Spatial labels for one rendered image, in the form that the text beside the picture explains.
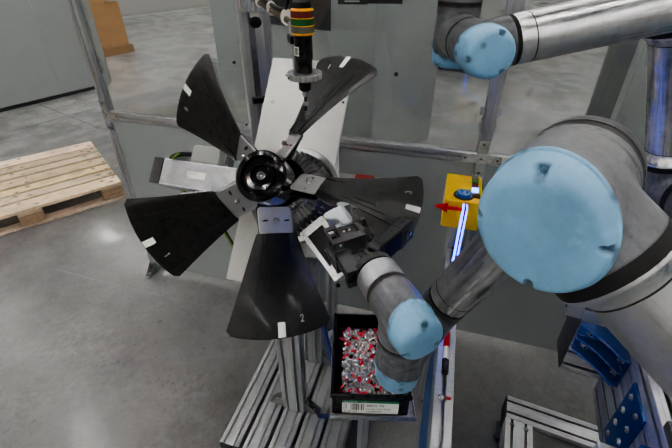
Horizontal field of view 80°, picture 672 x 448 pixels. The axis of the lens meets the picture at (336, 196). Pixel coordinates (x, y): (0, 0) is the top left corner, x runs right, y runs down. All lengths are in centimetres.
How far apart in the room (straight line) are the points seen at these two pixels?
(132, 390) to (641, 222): 202
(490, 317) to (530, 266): 171
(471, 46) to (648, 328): 40
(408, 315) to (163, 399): 160
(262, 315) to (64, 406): 145
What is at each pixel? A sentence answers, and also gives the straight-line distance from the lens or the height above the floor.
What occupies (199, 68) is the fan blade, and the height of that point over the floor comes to 140.
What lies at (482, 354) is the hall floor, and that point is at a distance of 218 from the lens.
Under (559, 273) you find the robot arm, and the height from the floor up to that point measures 142.
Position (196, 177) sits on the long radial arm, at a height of 111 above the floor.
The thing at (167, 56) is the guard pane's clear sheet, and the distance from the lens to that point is 191.
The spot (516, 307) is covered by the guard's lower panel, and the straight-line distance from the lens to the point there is 205.
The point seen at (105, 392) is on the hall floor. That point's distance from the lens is 220.
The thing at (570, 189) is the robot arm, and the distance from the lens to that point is 36.
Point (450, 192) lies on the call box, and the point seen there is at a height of 107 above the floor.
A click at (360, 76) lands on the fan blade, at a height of 141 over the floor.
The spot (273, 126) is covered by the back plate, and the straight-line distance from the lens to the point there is 124.
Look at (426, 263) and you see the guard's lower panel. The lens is 190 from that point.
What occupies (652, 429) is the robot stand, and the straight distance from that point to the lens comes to 101.
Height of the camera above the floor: 165
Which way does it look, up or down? 31 degrees down
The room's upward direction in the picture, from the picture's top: straight up
